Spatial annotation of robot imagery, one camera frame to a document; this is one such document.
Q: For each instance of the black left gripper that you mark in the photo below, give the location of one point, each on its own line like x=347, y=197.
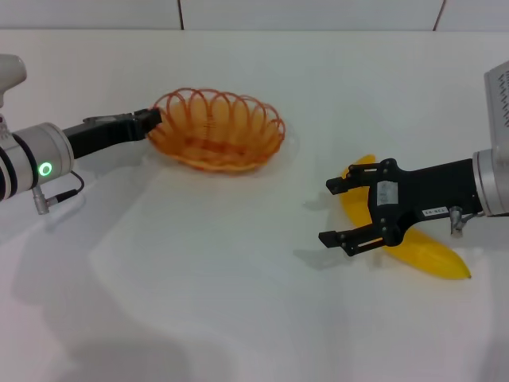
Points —
x=103, y=133

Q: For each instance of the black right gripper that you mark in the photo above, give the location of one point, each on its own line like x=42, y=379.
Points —
x=433, y=189

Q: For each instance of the orange woven plastic basket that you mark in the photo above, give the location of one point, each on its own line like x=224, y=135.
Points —
x=218, y=155

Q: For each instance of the yellow banana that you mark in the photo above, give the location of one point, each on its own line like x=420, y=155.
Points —
x=433, y=254

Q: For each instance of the right gripper silver connector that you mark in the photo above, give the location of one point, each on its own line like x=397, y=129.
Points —
x=455, y=223

